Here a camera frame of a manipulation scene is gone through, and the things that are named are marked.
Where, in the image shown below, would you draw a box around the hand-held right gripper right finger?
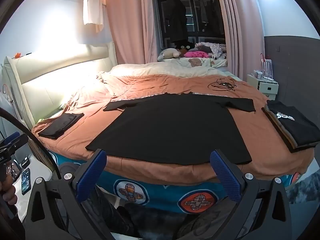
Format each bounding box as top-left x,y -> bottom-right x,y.
209,149 -> 294,240

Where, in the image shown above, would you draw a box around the white bedside table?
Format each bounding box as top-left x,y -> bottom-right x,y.
11,152 -> 59,225

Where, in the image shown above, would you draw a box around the smartphone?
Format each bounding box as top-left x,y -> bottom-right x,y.
21,168 -> 31,195

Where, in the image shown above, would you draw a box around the orange-brown blanket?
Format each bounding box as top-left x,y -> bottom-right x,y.
31,74 -> 315,180

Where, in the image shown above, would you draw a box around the hanging dark coat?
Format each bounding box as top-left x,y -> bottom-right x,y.
164,0 -> 188,43

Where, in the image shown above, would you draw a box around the pile of patterned clothes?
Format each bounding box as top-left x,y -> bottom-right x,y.
195,42 -> 227,60

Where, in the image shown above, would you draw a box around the person's left hand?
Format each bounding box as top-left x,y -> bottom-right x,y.
0,174 -> 18,206

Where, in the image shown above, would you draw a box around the person's dark pants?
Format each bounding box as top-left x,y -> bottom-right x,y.
85,187 -> 240,240

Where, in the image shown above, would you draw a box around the grey printed rug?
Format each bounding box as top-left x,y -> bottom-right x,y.
286,172 -> 320,205

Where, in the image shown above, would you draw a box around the thin black cable coil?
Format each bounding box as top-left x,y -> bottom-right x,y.
207,78 -> 237,91

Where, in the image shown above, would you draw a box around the stack of folded clothes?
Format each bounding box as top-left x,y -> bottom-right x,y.
261,100 -> 320,153

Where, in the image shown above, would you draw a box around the cream plush toy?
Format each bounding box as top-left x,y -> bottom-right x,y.
157,48 -> 182,61

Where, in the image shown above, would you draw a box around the thick black gripper cable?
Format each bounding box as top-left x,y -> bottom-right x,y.
0,107 -> 62,180

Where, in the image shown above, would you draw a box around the hanging dark clothes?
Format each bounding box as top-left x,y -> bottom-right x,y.
197,0 -> 223,34

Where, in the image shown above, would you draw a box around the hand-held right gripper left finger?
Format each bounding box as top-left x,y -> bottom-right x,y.
25,149 -> 113,240

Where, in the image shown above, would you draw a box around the folded black cloth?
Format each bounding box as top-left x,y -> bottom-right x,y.
37,112 -> 85,140

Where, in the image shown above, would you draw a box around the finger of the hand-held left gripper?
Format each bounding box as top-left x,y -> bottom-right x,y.
0,132 -> 28,153

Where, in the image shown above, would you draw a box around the pink cloth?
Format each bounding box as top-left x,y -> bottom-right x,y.
184,51 -> 210,58

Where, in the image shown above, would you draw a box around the black plush toy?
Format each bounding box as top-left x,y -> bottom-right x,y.
175,42 -> 194,55

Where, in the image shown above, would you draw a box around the hanging white shirt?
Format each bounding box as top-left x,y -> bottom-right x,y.
82,0 -> 104,33

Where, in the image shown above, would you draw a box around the pink curtain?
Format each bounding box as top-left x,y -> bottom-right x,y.
102,0 -> 154,65
212,0 -> 265,80

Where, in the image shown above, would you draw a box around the black t-shirt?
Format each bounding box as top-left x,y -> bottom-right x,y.
85,93 -> 256,166

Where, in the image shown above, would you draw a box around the cream padded headboard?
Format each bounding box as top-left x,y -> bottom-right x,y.
1,41 -> 118,130

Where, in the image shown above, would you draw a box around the white wire rack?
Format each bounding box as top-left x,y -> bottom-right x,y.
260,54 -> 273,80

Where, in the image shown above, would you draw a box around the white nightstand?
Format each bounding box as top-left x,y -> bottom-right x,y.
247,74 -> 279,98

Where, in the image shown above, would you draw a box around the blue printed bedsheet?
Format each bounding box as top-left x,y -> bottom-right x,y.
49,151 -> 303,214

